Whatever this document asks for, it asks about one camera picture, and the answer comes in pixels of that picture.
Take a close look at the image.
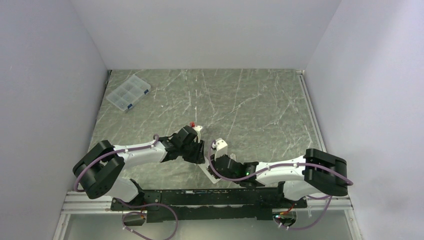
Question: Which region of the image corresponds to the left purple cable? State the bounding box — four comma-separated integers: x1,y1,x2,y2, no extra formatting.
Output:
73,133,161,193

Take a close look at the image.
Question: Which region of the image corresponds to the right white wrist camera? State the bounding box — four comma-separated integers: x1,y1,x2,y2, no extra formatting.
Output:
212,138,228,159

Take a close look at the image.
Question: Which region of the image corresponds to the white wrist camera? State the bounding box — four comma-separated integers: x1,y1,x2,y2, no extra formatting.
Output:
212,138,228,159
189,121,203,143

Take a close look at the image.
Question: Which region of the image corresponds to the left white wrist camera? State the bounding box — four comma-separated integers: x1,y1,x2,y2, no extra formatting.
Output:
189,121,203,143

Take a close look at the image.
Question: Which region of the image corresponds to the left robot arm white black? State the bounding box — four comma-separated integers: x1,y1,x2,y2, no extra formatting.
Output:
72,123,205,210

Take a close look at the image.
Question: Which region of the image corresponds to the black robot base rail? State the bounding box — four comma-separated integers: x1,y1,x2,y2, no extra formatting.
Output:
110,187,307,223

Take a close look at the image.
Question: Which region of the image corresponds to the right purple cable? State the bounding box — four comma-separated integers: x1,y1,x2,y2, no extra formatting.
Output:
207,140,355,201

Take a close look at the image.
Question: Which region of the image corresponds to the white remote control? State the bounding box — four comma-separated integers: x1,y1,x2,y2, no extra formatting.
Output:
198,157,221,184

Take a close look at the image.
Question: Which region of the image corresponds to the purple cable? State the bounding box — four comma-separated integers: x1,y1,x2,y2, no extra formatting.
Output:
73,133,161,193
207,140,355,201

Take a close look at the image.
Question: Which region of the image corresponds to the clear plastic compartment box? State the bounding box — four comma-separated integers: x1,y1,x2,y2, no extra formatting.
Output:
106,74,152,113

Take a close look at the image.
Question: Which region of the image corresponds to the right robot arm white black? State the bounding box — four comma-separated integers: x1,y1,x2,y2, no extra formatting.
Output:
206,148,353,208

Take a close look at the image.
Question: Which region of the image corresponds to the aluminium rail right edge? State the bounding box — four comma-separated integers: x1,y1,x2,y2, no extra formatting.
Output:
296,70,354,210

